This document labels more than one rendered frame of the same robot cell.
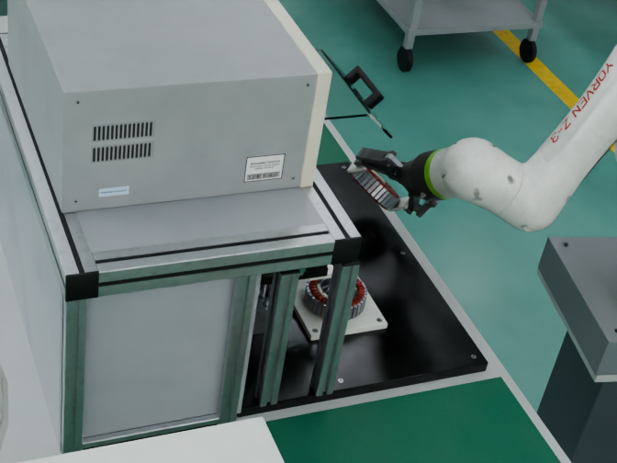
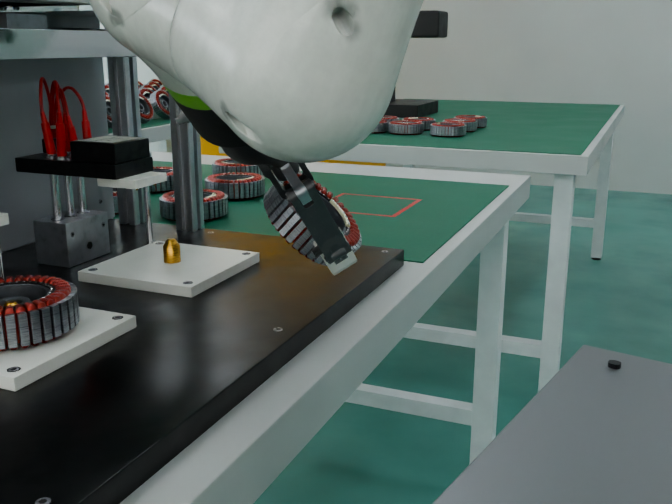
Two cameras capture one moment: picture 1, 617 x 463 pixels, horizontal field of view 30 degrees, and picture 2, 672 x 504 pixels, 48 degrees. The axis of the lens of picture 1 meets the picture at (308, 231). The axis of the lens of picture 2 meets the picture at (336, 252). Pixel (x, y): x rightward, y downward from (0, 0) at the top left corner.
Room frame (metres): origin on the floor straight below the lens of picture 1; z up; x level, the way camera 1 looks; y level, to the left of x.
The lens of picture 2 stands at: (1.43, -0.74, 1.03)
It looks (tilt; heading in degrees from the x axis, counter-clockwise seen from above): 15 degrees down; 50
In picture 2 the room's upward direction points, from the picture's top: straight up
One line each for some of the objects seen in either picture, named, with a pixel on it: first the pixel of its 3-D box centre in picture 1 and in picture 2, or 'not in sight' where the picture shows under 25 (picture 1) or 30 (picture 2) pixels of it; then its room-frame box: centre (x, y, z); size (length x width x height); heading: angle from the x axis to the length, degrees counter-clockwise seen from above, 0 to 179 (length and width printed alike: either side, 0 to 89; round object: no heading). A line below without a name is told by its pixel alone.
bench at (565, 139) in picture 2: not in sight; (459, 210); (3.73, 1.26, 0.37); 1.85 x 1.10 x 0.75; 28
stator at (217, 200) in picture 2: not in sight; (194, 204); (2.04, 0.37, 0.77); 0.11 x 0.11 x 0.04
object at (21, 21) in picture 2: not in sight; (12, 25); (1.72, 0.18, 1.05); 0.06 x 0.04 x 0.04; 28
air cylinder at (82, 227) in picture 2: not in sight; (73, 236); (1.76, 0.17, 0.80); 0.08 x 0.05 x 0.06; 28
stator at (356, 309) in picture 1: (335, 294); (11, 310); (1.61, -0.07, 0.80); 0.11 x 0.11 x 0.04
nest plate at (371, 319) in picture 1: (333, 304); (14, 336); (1.61, -0.07, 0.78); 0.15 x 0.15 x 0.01; 28
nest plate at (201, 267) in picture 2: not in sight; (172, 266); (1.83, 0.04, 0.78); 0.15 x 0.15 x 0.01; 28
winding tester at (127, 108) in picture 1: (157, 67); not in sight; (1.58, 0.28, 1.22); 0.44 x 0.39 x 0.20; 28
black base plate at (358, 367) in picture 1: (300, 271); (94, 310); (1.71, 0.00, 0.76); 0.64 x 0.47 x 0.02; 28
